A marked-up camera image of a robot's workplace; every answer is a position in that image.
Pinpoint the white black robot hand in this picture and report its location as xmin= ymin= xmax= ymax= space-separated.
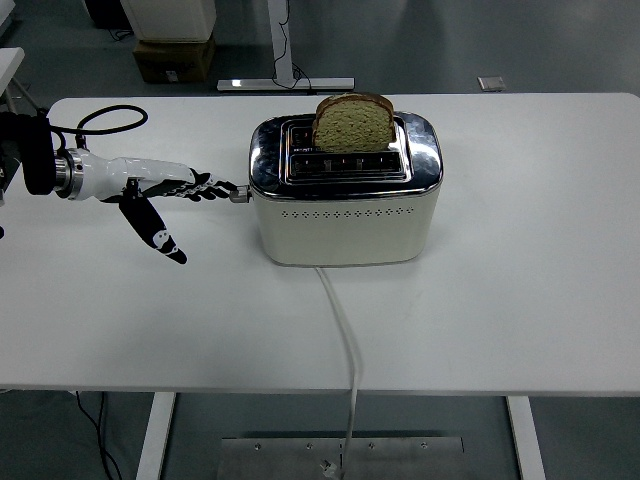
xmin=77 ymin=148 xmax=239 ymax=266

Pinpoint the cream chrome two-slot toaster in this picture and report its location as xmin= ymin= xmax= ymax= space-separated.
xmin=229 ymin=110 xmax=445 ymax=268

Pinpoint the brown cardboard box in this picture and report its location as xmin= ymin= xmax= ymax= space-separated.
xmin=131 ymin=34 xmax=217 ymax=84

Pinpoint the white side table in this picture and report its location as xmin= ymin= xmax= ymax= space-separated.
xmin=0 ymin=47 xmax=39 ymax=119

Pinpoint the black floor object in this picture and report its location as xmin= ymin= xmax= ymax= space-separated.
xmin=83 ymin=0 xmax=132 ymax=30

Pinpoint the white box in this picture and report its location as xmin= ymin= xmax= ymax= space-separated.
xmin=118 ymin=0 xmax=218 ymax=43

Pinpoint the white T-shaped desk stand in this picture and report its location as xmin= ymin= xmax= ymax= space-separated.
xmin=216 ymin=0 xmax=355 ymax=94

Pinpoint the brown bread slice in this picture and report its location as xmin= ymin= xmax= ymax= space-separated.
xmin=311 ymin=92 xmax=396 ymax=155

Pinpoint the white table leg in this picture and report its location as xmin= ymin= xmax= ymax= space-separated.
xmin=504 ymin=395 xmax=547 ymax=480
xmin=134 ymin=392 xmax=177 ymax=480

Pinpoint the black cable on stand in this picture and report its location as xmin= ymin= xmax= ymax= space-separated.
xmin=271 ymin=0 xmax=314 ymax=96

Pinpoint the black cable under table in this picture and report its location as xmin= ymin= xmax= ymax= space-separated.
xmin=73 ymin=391 xmax=124 ymax=480

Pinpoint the white toaster power cord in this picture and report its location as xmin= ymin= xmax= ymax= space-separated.
xmin=313 ymin=266 xmax=363 ymax=476

